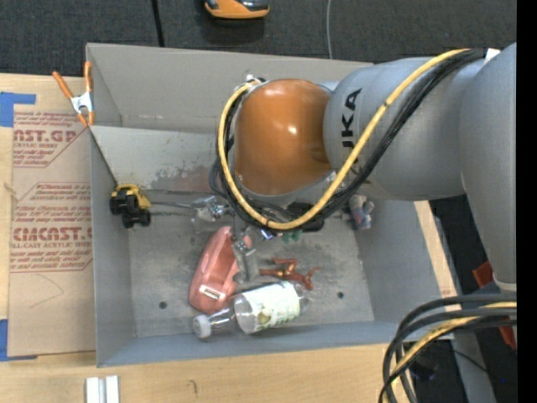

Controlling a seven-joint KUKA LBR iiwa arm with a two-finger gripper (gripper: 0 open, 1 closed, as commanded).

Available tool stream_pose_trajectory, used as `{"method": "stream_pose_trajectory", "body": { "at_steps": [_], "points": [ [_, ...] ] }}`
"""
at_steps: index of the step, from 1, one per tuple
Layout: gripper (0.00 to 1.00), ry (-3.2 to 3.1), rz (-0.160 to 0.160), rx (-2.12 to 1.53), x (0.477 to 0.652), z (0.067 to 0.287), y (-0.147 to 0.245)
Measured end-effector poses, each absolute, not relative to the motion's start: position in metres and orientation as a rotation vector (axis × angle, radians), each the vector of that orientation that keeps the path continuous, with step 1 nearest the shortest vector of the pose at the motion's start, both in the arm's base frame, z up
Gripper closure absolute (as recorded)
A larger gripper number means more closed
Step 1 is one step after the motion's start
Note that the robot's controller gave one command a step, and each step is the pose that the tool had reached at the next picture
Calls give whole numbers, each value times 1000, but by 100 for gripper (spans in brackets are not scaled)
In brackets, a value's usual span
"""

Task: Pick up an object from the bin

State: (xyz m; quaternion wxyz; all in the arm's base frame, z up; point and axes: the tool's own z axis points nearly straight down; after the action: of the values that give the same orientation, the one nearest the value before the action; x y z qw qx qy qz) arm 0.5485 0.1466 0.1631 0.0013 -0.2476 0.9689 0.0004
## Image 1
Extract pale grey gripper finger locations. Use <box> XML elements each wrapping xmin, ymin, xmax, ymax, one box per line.
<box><xmin>232</xmin><ymin>241</ymin><xmax>260</xmax><ymax>283</ymax></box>

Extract pink plastic bottle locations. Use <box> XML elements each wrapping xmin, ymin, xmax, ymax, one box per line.
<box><xmin>187</xmin><ymin>225</ymin><xmax>253</xmax><ymax>316</ymax></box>

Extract clear glass thing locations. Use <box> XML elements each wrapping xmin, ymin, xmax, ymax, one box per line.
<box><xmin>191</xmin><ymin>196</ymin><xmax>230</xmax><ymax>227</ymax></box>

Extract red-brown toy lizard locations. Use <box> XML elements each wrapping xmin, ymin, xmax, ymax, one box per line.
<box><xmin>258</xmin><ymin>257</ymin><xmax>322</xmax><ymax>291</ymax></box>

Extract clear plastic bottle white label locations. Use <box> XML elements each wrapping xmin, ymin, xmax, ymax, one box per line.
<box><xmin>192</xmin><ymin>280</ymin><xmax>311</xmax><ymax>339</ymax></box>

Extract grey metal bin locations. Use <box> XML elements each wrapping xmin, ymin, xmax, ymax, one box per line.
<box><xmin>85</xmin><ymin>42</ymin><xmax>446</xmax><ymax>368</ymax></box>

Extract yellow toy truck black wheels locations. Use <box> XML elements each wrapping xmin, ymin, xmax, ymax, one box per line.
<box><xmin>108</xmin><ymin>183</ymin><xmax>153</xmax><ymax>229</ymax></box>

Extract brown cardboard board red print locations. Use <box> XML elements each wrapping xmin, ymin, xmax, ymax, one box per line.
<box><xmin>0</xmin><ymin>72</ymin><xmax>97</xmax><ymax>359</ymax></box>

